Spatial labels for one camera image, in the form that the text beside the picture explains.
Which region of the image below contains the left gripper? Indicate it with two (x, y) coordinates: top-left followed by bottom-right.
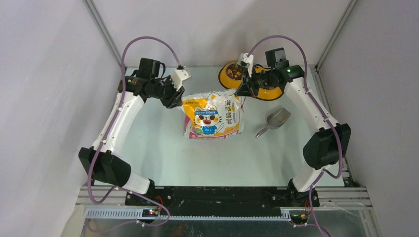
(151, 75), (185, 109)

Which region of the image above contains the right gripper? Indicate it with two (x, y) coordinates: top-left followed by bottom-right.
(235, 66), (276, 98)

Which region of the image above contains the yellow double pet bowl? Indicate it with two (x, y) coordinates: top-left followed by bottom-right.
(218, 61), (283, 101)

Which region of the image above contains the metal food scoop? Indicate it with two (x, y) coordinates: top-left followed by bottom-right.
(255, 108), (291, 138)

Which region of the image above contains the pet food bag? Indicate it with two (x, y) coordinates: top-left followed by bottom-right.
(180, 89), (244, 140)

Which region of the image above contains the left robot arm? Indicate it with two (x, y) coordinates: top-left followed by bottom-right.
(78, 58), (190, 206)

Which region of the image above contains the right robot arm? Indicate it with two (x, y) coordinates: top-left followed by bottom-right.
(235, 48), (351, 206)

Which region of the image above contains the pet food kibble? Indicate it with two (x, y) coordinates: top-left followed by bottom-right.
(226, 64), (243, 80)

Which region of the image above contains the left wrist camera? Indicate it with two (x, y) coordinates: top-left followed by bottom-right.
(171, 69), (191, 91)

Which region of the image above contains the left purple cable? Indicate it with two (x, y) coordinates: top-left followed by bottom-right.
(86, 36), (184, 234)

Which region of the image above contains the purple cable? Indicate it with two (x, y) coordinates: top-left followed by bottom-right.
(247, 35), (344, 237)
(86, 36), (184, 234)

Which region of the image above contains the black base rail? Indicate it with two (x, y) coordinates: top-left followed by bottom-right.
(124, 186), (320, 218)

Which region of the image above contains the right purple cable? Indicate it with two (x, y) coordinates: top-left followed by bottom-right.
(247, 35), (344, 237)

